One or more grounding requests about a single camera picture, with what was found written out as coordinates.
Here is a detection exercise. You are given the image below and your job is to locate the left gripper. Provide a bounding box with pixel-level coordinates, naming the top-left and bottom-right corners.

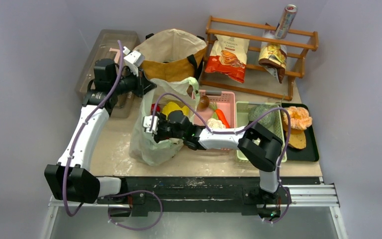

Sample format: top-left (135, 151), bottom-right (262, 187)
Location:
top-left (111, 65), bottom-right (156, 98)

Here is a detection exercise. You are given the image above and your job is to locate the toy napa cabbage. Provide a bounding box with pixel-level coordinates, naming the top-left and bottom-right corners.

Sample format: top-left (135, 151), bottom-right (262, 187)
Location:
top-left (161, 101), bottom-right (190, 119)

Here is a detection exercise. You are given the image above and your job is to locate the green plastic grocery bag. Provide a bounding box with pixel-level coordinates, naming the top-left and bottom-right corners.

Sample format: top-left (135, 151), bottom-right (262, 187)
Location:
top-left (129, 77), bottom-right (200, 166)

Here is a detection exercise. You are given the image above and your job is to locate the toy melon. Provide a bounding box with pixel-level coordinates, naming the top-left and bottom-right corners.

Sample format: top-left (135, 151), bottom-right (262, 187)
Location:
top-left (248, 104), bottom-right (276, 128)

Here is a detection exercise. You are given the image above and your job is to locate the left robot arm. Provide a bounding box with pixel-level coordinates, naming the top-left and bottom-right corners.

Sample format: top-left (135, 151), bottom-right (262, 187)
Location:
top-left (44, 58), bottom-right (156, 205)

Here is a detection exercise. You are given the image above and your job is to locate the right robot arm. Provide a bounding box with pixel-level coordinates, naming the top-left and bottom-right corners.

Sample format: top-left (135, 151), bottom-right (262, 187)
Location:
top-left (143, 111), bottom-right (284, 203)

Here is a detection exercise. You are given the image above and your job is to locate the brown paper tote bag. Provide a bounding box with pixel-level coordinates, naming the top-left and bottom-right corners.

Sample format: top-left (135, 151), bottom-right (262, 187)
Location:
top-left (134, 29), bottom-right (207, 82)

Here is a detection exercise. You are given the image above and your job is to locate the toy brown onion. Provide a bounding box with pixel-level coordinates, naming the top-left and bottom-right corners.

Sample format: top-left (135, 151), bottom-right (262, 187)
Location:
top-left (197, 95), bottom-right (210, 111)

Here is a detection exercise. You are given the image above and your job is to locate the toy cauliflower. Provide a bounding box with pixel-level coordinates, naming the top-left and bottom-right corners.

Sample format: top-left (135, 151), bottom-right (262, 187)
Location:
top-left (206, 118), bottom-right (226, 129)

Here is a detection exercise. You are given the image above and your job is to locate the toy carrot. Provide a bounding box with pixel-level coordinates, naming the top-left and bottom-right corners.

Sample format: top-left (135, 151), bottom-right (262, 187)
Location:
top-left (210, 103), bottom-right (230, 128)

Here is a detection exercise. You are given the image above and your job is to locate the translucent storage box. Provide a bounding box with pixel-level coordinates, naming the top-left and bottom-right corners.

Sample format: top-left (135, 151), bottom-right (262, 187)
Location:
top-left (76, 29), bottom-right (141, 119)

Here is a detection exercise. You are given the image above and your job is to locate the pink plastic basket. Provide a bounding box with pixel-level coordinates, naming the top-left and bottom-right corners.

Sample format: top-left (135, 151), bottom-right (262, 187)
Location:
top-left (192, 90), bottom-right (236, 152)

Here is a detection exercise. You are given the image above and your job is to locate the green plastic basket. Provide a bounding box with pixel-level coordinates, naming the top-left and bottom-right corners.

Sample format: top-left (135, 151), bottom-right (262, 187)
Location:
top-left (236, 101), bottom-right (286, 150)

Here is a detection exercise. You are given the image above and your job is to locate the cassava chips bag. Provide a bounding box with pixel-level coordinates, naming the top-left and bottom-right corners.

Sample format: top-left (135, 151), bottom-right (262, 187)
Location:
top-left (205, 34), bottom-right (250, 83)

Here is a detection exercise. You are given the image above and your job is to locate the wooden rack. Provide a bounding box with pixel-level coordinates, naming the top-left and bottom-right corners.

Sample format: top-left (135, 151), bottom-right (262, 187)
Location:
top-left (199, 16), bottom-right (319, 101)

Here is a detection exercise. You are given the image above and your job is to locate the brown snack bag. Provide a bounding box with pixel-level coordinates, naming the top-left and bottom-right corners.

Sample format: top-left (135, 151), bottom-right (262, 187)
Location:
top-left (258, 42), bottom-right (287, 84)

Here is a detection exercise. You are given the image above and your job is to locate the bread slice near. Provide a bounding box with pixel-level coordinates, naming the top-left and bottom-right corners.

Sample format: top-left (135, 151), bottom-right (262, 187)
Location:
top-left (288, 129), bottom-right (306, 149)

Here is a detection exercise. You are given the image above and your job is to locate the black tray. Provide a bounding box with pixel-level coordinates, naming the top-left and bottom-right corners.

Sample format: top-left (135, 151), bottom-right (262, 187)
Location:
top-left (282, 103), bottom-right (319, 162)

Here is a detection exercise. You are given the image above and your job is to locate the drink can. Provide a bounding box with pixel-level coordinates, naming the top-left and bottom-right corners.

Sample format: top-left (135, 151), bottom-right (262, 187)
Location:
top-left (275, 4), bottom-right (298, 39)

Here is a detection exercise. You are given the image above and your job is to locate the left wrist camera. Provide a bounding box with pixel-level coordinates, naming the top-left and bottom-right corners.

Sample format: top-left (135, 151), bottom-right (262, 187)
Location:
top-left (122, 47), bottom-right (145, 77)

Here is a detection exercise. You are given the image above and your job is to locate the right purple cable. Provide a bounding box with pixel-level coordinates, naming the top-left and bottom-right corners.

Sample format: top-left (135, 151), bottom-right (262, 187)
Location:
top-left (150, 93), bottom-right (292, 225)

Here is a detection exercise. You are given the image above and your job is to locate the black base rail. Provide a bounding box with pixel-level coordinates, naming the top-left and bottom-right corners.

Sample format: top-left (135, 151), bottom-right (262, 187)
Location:
top-left (97, 176), bottom-right (291, 220)

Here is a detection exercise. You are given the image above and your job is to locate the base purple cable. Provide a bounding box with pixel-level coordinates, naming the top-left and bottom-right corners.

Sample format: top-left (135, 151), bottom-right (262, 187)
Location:
top-left (107, 190), bottom-right (164, 232)

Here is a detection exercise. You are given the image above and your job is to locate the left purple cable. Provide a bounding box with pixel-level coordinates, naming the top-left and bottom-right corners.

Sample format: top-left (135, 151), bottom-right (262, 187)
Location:
top-left (62, 40), bottom-right (126, 218)

